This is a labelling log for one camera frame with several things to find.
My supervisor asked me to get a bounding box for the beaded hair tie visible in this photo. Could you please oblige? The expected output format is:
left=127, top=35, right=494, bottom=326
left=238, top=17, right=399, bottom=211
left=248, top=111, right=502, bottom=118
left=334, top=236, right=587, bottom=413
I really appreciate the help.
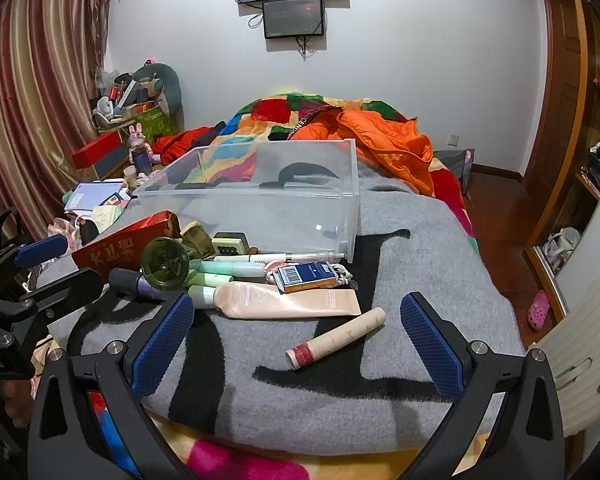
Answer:
left=325, top=260, right=358, bottom=291

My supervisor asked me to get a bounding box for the colourful patchwork blanket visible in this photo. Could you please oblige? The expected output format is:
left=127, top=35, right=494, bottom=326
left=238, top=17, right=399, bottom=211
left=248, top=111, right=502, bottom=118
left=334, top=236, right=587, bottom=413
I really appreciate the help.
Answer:
left=87, top=91, right=477, bottom=480

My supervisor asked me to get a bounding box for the grey-green neck pillow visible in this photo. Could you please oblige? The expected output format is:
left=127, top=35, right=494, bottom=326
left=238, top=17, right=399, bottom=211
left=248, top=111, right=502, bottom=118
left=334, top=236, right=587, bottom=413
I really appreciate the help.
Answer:
left=131, top=63, right=183, bottom=116

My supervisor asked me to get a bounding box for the dark blue water bottle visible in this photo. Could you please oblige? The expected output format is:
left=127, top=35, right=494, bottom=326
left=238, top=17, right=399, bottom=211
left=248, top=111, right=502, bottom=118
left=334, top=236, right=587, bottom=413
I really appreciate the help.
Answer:
left=131, top=147, right=153, bottom=176

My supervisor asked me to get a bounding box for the grey box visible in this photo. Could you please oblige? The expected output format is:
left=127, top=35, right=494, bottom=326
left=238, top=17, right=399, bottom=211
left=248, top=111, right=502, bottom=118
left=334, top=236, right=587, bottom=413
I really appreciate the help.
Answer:
left=94, top=147, right=133, bottom=181

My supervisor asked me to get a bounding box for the striped red and gold curtain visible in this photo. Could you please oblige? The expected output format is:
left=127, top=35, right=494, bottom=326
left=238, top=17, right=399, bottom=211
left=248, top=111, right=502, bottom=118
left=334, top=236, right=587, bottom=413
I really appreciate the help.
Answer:
left=0, top=0, right=121, bottom=241

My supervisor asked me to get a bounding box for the kraft paper tube red label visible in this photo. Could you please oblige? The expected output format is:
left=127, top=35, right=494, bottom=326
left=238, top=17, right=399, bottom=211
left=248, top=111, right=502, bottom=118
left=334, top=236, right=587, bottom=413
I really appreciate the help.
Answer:
left=286, top=307, right=387, bottom=372

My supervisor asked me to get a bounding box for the white bag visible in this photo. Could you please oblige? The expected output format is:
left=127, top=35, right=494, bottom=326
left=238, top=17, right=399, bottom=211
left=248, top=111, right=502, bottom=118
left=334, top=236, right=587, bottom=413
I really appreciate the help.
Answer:
left=542, top=227, right=581, bottom=273

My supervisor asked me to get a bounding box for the white plastic furniture with stickers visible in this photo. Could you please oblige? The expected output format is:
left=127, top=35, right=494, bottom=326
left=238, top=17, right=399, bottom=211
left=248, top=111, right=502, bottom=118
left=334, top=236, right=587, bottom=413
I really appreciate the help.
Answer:
left=535, top=255, right=600, bottom=441

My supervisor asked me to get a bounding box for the white and blue notebook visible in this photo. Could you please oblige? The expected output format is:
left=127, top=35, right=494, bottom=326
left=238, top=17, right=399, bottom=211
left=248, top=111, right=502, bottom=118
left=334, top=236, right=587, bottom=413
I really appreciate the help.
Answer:
left=64, top=182, right=130, bottom=211

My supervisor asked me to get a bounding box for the green glass bottle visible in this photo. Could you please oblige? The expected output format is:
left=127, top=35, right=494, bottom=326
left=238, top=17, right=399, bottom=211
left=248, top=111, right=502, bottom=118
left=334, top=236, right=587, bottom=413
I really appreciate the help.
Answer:
left=141, top=236, right=191, bottom=291

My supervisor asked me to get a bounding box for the clear plastic storage bin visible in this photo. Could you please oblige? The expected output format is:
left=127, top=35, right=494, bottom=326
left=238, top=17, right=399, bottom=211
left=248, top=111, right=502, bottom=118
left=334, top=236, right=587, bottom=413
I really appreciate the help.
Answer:
left=135, top=138, right=361, bottom=263

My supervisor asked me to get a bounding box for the beige cosmetic tube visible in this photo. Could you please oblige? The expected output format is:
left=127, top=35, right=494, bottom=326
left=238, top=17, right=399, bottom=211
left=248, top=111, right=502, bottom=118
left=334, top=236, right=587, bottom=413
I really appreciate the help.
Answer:
left=215, top=281, right=362, bottom=320

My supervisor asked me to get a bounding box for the red jacket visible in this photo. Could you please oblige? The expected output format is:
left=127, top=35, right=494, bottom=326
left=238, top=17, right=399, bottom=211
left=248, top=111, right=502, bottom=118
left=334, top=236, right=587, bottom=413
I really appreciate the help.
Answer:
left=152, top=127, right=221, bottom=166

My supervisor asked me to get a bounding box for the orange puffer jacket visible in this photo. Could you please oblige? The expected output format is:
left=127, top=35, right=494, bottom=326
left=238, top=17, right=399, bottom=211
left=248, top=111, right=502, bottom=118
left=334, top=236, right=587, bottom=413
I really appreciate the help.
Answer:
left=287, top=107, right=436, bottom=196

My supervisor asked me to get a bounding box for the small black wall monitor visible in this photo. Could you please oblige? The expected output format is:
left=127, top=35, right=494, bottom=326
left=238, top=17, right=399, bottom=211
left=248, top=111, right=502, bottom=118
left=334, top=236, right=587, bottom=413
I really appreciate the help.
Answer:
left=262, top=0, right=327, bottom=40

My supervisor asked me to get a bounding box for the grey backpack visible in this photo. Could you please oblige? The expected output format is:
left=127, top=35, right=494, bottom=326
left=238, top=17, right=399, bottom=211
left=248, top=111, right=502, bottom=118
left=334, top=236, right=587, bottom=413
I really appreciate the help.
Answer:
left=432, top=147, right=476, bottom=191

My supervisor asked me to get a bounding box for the blue card packet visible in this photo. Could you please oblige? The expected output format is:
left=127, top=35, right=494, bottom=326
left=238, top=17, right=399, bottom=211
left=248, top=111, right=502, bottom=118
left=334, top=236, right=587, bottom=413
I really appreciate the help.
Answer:
left=275, top=261, right=340, bottom=294

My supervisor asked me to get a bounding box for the pink slipper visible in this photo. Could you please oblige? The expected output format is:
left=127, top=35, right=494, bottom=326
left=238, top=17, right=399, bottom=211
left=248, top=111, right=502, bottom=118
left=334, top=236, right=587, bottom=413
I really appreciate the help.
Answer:
left=526, top=290, right=552, bottom=332

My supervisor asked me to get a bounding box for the white pen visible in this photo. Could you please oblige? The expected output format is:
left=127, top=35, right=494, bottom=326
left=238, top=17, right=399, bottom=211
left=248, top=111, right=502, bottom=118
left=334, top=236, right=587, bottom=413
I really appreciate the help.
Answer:
left=214, top=250, right=347, bottom=265

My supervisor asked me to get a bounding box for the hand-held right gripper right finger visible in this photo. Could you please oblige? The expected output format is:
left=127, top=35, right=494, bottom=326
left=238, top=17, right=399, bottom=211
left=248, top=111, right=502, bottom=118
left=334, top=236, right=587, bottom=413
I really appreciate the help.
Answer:
left=400, top=291, right=566, bottom=480

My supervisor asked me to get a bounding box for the green gift box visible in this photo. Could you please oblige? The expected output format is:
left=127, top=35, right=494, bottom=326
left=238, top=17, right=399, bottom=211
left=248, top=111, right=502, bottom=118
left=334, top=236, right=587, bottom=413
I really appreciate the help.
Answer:
left=97, top=102, right=173, bottom=148

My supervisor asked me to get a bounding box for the purple bottle with dark cap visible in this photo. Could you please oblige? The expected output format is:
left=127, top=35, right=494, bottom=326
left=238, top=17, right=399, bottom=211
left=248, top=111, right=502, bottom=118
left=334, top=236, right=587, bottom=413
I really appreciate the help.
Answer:
left=108, top=268, right=168, bottom=302

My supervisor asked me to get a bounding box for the beige and green tile box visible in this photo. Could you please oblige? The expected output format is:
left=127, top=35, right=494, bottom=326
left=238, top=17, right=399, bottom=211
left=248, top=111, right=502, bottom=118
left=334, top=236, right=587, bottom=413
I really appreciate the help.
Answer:
left=211, top=232, right=249, bottom=257

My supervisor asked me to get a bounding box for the wooden wardrobe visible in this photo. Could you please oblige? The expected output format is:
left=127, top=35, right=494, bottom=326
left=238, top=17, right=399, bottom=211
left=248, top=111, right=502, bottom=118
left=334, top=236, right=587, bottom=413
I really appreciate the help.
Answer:
left=522, top=0, right=600, bottom=321

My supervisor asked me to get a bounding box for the red gift box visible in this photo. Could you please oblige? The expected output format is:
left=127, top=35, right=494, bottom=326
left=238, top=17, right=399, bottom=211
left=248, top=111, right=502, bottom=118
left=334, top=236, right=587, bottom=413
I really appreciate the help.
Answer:
left=71, top=210, right=183, bottom=286

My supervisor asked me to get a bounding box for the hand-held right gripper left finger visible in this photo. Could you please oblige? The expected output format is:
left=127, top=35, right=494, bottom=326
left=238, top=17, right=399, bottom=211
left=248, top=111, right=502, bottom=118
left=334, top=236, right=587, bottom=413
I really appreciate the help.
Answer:
left=27, top=291, right=196, bottom=480

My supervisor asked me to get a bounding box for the long red box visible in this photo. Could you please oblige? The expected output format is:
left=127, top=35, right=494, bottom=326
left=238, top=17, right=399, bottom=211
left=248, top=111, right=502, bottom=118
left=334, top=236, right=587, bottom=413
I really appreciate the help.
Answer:
left=71, top=130, right=126, bottom=171

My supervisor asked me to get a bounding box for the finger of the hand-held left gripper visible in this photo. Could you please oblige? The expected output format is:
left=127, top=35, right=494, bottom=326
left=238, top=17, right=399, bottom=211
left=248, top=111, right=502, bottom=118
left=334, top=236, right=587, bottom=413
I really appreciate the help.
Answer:
left=10, top=267, right=105, bottom=331
left=0, top=234, right=70, bottom=286

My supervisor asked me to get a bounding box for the pink bunny toy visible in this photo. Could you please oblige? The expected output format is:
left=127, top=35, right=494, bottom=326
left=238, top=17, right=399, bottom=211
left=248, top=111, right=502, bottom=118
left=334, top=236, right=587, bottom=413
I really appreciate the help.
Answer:
left=126, top=124, right=156, bottom=158

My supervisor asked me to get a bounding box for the long light green tube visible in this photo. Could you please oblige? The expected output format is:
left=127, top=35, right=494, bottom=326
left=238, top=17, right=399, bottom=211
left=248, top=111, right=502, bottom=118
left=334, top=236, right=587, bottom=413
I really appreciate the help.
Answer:
left=190, top=259, right=268, bottom=279

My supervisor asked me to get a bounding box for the short light green tube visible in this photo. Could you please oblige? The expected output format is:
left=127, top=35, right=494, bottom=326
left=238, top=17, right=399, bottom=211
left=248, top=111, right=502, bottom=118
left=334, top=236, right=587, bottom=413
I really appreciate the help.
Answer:
left=186, top=285, right=218, bottom=309

